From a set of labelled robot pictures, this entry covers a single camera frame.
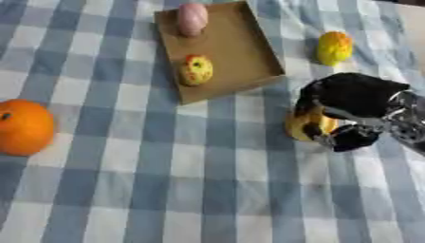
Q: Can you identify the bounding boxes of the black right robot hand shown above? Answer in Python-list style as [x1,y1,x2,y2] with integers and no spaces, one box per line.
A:
[292,72,412,153]

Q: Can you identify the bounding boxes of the yellow round toy fruit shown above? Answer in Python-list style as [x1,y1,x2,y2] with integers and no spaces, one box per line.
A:
[284,105,339,142]

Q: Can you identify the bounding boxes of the tan cardboard box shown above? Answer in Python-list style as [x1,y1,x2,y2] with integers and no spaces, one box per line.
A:
[153,0,287,106]

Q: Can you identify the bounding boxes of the yellow orange bumpy toy fruit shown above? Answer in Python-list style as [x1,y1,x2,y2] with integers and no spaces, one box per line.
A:
[315,30,356,67]

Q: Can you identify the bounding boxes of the yellow red-spotted toy fruit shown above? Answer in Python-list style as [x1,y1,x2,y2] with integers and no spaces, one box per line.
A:
[177,54,216,87]

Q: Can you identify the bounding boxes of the pink oval toy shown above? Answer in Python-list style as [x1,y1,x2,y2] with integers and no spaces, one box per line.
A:
[176,3,212,37]

